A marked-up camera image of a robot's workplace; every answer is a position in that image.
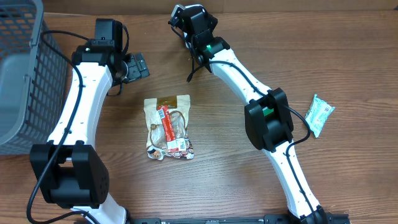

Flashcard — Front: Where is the beige brown snack bag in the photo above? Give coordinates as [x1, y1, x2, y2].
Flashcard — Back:
[144, 95, 194, 160]

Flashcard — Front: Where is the red snack stick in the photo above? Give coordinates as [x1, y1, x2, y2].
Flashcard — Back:
[157, 105, 187, 153]

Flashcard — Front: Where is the teal tissue pack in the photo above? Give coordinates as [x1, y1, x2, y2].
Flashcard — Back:
[305, 94, 335, 138]

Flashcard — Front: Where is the green lid jar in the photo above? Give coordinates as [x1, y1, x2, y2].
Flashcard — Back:
[262, 108, 274, 117]

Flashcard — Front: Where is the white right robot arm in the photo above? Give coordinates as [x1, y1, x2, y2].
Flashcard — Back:
[169, 4, 331, 223]

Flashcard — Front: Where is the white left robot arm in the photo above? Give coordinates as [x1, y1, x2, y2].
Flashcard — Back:
[26, 19, 149, 223]

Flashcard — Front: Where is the white barcode scanner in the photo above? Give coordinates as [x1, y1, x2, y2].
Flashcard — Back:
[183, 4, 206, 49]

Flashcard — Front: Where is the grey plastic basket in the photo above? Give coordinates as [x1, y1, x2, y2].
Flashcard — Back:
[1, 0, 68, 155]

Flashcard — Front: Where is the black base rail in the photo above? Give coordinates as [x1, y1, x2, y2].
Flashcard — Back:
[127, 213, 351, 224]

